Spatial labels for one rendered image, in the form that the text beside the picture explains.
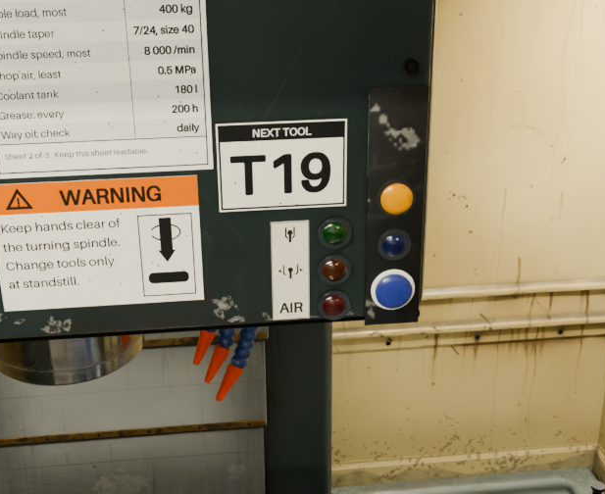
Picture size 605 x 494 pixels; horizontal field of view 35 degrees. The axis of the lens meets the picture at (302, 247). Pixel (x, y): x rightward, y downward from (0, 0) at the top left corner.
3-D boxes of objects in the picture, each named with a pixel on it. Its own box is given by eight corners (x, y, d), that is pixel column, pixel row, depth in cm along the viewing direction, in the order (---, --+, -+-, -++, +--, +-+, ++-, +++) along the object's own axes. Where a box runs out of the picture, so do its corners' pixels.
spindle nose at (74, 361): (153, 308, 108) (145, 209, 103) (138, 386, 93) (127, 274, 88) (9, 313, 107) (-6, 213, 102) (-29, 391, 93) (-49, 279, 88)
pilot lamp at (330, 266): (348, 282, 77) (348, 258, 76) (321, 284, 77) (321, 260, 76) (347, 279, 78) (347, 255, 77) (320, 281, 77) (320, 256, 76)
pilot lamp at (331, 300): (348, 318, 78) (348, 294, 77) (321, 320, 78) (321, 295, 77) (346, 315, 79) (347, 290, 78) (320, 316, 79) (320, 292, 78)
